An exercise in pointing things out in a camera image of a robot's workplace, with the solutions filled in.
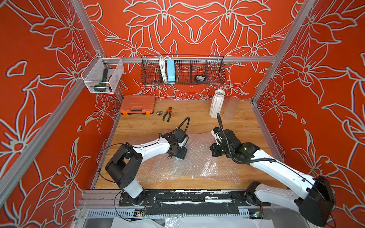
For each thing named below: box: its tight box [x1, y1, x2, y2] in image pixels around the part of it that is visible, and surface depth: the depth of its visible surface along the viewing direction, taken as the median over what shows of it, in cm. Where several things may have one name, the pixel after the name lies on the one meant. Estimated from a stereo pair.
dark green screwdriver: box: [93, 68, 109, 92], surface depth 82 cm
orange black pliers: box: [162, 106, 173, 123], surface depth 112 cm
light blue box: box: [166, 58, 176, 83], surface depth 92 cm
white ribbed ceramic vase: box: [209, 88, 226, 119], surface depth 97 cm
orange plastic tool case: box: [119, 95, 156, 116], surface depth 113 cm
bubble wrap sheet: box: [136, 156, 161, 183], surface depth 83 cm
